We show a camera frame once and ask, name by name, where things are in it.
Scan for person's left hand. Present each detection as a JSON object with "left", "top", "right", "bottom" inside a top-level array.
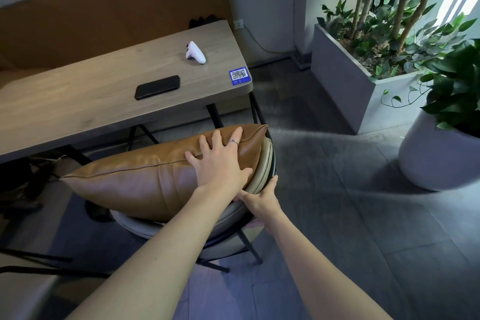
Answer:
[{"left": 185, "top": 126, "right": 254, "bottom": 198}]

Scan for person's right hand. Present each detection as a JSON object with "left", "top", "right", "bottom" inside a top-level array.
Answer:
[{"left": 236, "top": 174, "right": 286, "bottom": 225}]

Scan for grey round upholstered chair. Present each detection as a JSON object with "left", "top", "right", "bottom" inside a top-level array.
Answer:
[{"left": 109, "top": 136, "right": 278, "bottom": 273}]

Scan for brown leather cushion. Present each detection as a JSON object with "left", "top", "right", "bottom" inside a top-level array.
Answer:
[{"left": 60, "top": 123, "right": 269, "bottom": 224}]

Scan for person's left forearm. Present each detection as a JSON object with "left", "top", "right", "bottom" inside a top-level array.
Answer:
[{"left": 65, "top": 186, "right": 242, "bottom": 320}]

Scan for person's right forearm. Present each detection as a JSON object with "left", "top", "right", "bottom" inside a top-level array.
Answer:
[{"left": 262, "top": 211, "right": 394, "bottom": 320}]

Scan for blue square code sticker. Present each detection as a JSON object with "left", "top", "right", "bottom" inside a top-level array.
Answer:
[{"left": 229, "top": 66, "right": 251, "bottom": 86}]

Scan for black smartphone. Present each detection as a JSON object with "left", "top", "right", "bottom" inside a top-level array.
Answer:
[{"left": 134, "top": 75, "right": 181, "bottom": 101}]

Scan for white handheld controller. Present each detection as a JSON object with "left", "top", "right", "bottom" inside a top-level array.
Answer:
[{"left": 184, "top": 41, "right": 208, "bottom": 65}]

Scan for black bag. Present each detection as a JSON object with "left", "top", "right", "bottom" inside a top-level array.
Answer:
[{"left": 188, "top": 14, "right": 226, "bottom": 30}]

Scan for grey rectangular concrete planter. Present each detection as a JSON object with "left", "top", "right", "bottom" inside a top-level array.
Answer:
[{"left": 310, "top": 23, "right": 432, "bottom": 136}]

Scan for brown leather bench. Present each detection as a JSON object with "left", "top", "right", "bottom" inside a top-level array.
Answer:
[{"left": 0, "top": 0, "right": 233, "bottom": 92}]

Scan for white round plant pot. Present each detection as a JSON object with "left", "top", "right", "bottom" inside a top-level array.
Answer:
[{"left": 398, "top": 108, "right": 480, "bottom": 192}]

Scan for dark green broadleaf plant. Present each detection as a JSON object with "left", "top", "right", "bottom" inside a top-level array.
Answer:
[{"left": 380, "top": 40, "right": 480, "bottom": 131}]

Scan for tall green leafy tree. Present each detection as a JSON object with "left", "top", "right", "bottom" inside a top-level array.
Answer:
[{"left": 317, "top": 0, "right": 480, "bottom": 80}]

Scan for thin beige cable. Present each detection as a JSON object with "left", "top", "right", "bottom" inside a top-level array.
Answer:
[{"left": 243, "top": 25, "right": 301, "bottom": 56}]

